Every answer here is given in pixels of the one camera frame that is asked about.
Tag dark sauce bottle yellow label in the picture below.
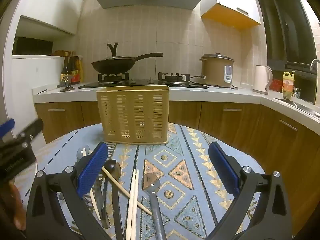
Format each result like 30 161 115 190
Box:
60 56 72 83

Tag black slotted spatula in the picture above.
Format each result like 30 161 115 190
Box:
57 74 75 88

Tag white countertop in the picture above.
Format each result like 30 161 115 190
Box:
32 80 320 121

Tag black power cable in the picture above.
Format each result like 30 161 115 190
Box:
189 75 238 90

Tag white and yellow wall cabinet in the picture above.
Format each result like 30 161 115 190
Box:
200 0 262 31

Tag wooden chopstick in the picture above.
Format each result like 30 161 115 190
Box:
126 169 137 240
101 167 153 216
131 169 139 240
82 148 101 221

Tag wok lid with forked handle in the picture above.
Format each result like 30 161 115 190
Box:
94 43 136 62

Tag dark sauce bottle red label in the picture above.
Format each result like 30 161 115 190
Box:
69 56 81 85

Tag dark window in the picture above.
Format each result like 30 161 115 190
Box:
256 0 320 105

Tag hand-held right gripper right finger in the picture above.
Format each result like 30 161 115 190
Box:
197 141 293 240

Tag dark slim utensil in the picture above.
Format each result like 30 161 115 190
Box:
100 177 111 229

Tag white cabinet unit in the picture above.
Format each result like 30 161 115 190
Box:
10 54 66 145

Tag clear plastic spoon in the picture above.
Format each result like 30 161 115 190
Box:
76 145 91 160

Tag steel sink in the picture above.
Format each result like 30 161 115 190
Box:
274 97 320 118

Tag yellow oil bottle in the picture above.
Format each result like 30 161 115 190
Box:
282 71 296 100

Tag black wok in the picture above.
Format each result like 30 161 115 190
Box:
91 52 164 74

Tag white electric kettle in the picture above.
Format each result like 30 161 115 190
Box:
252 65 273 95

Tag person's left hand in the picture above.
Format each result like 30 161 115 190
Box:
7 180 27 231

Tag wooden base cabinets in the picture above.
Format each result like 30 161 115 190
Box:
35 100 320 236

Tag black spoon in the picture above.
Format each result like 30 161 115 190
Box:
104 160 125 240

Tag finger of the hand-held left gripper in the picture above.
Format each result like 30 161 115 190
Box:
16 118 44 143
0 119 15 140

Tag black gas stove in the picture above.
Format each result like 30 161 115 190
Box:
78 72 209 89

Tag wooden pull-out drawer rack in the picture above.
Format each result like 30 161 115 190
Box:
96 85 170 145

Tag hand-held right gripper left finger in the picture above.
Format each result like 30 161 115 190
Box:
25 141 118 240

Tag yellowish sauce bottle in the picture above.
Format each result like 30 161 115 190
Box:
78 56 84 83

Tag brown rice cooker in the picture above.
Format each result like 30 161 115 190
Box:
199 52 235 87

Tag red package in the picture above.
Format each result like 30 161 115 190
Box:
269 79 284 92

